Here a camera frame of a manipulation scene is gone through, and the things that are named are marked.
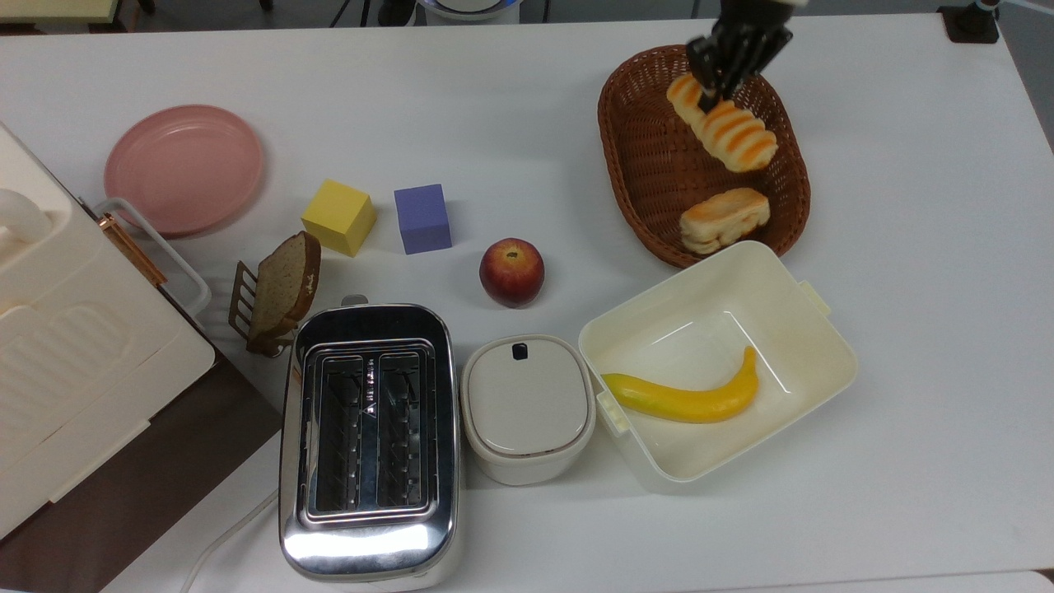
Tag cream plastic open box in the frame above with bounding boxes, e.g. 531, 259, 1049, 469
577, 240, 860, 493

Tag black table clamp mount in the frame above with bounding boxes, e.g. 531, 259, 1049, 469
938, 0, 1002, 44

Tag dark brown board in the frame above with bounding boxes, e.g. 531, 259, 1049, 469
0, 284, 284, 593

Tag brown bread slice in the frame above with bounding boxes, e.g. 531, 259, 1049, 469
247, 231, 322, 345

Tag golden rectangular bread bun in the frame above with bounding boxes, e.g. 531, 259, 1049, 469
679, 188, 772, 255

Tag white toaster power cable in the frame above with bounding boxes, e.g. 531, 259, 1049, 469
180, 490, 281, 593

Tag chrome two-slot toaster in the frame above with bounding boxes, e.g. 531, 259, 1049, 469
278, 295, 461, 587

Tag striped long bread roll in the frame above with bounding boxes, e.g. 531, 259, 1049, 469
666, 72, 779, 174

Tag yellow cube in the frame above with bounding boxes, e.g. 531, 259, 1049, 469
301, 179, 378, 258

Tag pale yellow side table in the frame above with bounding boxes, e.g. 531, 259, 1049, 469
0, 0, 123, 26

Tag pink round plate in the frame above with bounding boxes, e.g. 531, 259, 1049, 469
104, 105, 265, 239

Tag brown wicker basket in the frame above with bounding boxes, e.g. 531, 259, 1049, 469
598, 44, 812, 269

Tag white loop handle frame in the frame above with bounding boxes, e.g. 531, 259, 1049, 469
94, 197, 212, 320

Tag white lidded square container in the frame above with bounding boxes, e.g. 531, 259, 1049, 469
459, 334, 597, 487

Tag copper bar handle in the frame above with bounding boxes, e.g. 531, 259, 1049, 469
99, 212, 168, 287

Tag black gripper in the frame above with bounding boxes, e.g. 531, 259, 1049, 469
687, 0, 796, 114

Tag red apple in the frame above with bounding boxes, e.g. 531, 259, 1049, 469
479, 238, 546, 310

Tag purple cube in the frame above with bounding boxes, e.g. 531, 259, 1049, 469
394, 184, 454, 255

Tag large cream bread bin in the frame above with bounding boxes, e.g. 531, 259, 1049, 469
0, 122, 217, 540

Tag yellow banana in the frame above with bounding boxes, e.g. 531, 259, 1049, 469
601, 346, 759, 424

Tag round white robot base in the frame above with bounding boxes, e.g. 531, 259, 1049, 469
416, 0, 522, 23

